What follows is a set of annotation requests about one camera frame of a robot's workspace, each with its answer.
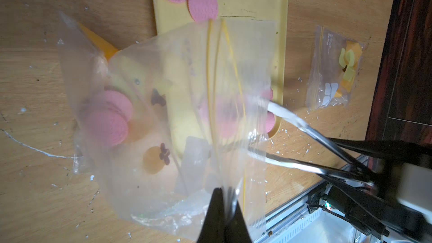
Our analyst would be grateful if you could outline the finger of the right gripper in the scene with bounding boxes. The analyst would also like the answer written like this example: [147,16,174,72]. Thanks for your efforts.
[321,175,432,240]
[329,138,432,169]

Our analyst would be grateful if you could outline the metal tongs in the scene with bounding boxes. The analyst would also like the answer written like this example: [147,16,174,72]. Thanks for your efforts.
[262,101,371,189]

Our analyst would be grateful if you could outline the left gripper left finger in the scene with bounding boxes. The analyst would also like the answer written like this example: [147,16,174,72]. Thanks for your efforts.
[197,188,225,243]

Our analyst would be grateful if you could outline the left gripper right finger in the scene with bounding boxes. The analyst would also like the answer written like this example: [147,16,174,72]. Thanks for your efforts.
[225,204,252,243]

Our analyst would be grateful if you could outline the yellow tray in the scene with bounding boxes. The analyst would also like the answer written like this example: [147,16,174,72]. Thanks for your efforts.
[153,0,288,158]

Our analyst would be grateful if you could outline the clear resealable bag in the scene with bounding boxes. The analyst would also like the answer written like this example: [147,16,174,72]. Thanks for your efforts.
[57,14,276,240]
[306,26,367,111]

